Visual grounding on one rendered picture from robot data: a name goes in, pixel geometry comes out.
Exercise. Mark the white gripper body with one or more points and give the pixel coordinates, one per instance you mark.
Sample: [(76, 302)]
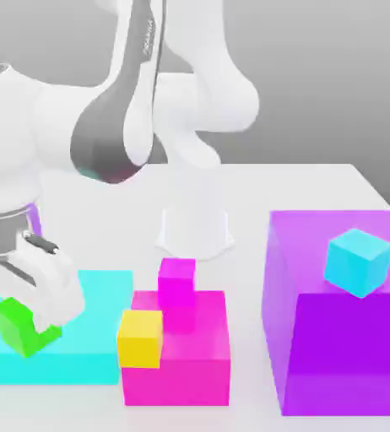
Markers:
[(51, 287)]

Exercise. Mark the small green cube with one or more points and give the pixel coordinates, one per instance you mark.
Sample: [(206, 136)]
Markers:
[(14, 329)]

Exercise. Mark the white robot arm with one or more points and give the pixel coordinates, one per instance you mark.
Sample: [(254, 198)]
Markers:
[(12, 135)]

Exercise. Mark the small yellow cube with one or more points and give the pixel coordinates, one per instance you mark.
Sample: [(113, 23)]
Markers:
[(139, 341)]

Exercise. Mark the small magenta cube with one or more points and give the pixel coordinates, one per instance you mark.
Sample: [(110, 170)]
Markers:
[(176, 293)]

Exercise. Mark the small cyan cube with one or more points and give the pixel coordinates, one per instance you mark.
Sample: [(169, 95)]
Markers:
[(357, 266)]

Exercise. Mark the large cyan box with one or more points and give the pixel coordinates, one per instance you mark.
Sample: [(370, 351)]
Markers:
[(90, 324)]

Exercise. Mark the large pink box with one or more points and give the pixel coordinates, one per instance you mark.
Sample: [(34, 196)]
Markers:
[(195, 368)]

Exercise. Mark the large purple box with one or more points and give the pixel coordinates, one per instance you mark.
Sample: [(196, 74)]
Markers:
[(347, 351)]

